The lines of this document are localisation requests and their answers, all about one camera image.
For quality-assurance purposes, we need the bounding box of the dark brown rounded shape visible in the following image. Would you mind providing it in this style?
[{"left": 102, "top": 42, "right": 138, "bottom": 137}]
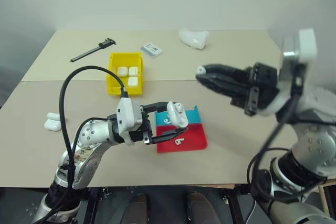
[
  {"left": 186, "top": 191, "right": 221, "bottom": 224},
  {"left": 122, "top": 194, "right": 149, "bottom": 224}
]

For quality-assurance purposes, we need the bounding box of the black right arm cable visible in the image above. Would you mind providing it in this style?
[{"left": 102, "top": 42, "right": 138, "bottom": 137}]
[{"left": 246, "top": 71, "right": 326, "bottom": 209}]

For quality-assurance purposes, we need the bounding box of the black metal table frame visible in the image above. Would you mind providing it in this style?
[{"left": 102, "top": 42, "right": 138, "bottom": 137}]
[{"left": 76, "top": 186, "right": 259, "bottom": 224}]

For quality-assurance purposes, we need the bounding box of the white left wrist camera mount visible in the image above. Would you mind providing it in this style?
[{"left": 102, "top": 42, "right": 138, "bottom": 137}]
[{"left": 116, "top": 97, "right": 143, "bottom": 146}]

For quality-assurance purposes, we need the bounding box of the teal brick-pattern tray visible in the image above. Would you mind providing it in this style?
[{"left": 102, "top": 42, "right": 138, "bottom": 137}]
[{"left": 154, "top": 105, "right": 203, "bottom": 126}]

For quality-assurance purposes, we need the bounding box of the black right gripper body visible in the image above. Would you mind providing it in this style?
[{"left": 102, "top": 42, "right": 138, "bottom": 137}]
[{"left": 229, "top": 62, "right": 279, "bottom": 116}]

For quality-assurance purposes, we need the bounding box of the white labelled card pack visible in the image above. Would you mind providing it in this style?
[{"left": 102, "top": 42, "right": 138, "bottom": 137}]
[{"left": 140, "top": 42, "right": 164, "bottom": 58}]

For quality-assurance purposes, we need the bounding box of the yellow plastic bin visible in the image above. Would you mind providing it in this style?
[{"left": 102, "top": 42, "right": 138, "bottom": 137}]
[{"left": 106, "top": 52, "right": 145, "bottom": 96}]

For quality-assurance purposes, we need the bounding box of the black vernier caliper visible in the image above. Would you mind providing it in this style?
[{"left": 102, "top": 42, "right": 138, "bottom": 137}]
[{"left": 69, "top": 38, "right": 118, "bottom": 63}]

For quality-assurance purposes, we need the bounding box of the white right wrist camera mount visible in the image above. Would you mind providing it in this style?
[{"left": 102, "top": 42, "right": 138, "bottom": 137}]
[{"left": 258, "top": 27, "right": 318, "bottom": 116}]

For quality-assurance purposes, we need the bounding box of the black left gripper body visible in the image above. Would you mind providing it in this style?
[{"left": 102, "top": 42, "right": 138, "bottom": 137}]
[{"left": 128, "top": 104, "right": 157, "bottom": 146}]

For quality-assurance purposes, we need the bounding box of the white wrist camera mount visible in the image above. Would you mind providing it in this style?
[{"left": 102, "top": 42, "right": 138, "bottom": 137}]
[
  {"left": 258, "top": 27, "right": 318, "bottom": 116},
  {"left": 116, "top": 97, "right": 143, "bottom": 146}
]

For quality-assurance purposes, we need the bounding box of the light wooden furniture frame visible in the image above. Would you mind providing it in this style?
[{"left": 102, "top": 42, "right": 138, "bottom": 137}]
[{"left": 317, "top": 176, "right": 336, "bottom": 211}]

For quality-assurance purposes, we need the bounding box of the red brick-pattern tray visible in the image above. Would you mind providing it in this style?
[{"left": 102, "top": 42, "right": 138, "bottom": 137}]
[{"left": 156, "top": 123, "right": 208, "bottom": 154}]

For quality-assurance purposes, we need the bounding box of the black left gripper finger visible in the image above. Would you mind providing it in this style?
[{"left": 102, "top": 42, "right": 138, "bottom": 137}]
[
  {"left": 143, "top": 100, "right": 173, "bottom": 114},
  {"left": 149, "top": 126, "right": 190, "bottom": 145}
]

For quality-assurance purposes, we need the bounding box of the white crumpled plastic bag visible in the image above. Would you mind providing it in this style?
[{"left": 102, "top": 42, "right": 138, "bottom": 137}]
[{"left": 178, "top": 28, "right": 210, "bottom": 50}]

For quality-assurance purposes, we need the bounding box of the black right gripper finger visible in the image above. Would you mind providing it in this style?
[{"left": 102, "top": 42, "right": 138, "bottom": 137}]
[
  {"left": 195, "top": 73, "right": 249, "bottom": 102},
  {"left": 202, "top": 63, "right": 249, "bottom": 83}
]

